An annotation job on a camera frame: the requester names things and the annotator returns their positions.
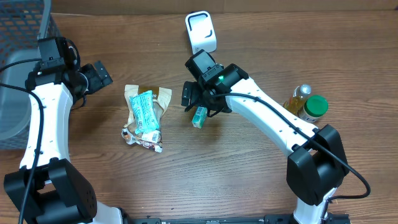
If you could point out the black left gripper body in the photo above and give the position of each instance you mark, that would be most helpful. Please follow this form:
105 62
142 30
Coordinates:
101 73

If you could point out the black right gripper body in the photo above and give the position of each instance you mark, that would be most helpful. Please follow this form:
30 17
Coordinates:
196 93

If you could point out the green Kleenex tissue pack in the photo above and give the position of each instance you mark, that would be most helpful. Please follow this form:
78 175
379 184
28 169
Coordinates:
199 117

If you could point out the mint green wipes pack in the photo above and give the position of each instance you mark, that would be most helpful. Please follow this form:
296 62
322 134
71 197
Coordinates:
144 114

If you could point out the brown patterned snack bag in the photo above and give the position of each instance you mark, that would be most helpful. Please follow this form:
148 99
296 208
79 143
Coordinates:
153 139

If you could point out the clear plastic bottle grey cap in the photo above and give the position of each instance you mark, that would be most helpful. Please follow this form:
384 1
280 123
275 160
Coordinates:
298 98

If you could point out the green lid jar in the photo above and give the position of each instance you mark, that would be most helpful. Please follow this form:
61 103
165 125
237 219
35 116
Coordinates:
313 109

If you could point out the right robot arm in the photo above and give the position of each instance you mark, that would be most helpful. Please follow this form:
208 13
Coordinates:
315 157

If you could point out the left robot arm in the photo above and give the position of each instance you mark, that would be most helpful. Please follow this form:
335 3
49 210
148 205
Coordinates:
47 188

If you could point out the white barcode scanner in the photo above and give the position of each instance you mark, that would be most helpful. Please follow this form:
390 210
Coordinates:
201 32

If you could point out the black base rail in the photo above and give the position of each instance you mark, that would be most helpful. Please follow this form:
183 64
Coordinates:
211 221

